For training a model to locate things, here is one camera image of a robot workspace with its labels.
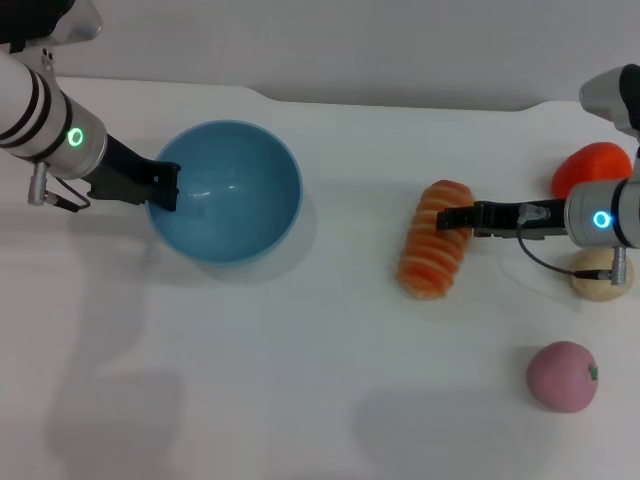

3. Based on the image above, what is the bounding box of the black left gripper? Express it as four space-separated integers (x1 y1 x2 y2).
86 133 182 213

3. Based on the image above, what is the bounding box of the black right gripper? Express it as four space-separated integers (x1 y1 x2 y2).
435 198 570 239

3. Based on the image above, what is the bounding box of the orange striped bread loaf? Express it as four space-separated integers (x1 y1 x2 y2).
397 179 474 300

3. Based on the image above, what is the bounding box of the blue bowl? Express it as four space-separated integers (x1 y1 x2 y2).
146 119 304 265

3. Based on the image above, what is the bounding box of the red toy fruit with stem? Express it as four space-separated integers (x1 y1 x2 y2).
551 142 634 199

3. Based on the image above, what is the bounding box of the beige round potato toy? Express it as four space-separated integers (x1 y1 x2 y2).
571 247 634 303

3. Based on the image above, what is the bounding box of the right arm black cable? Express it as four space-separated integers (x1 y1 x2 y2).
516 203 630 287

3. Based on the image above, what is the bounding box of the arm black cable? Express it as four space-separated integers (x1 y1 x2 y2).
516 203 630 287
27 162 93 212

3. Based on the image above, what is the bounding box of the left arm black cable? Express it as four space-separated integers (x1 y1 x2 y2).
27 162 93 212

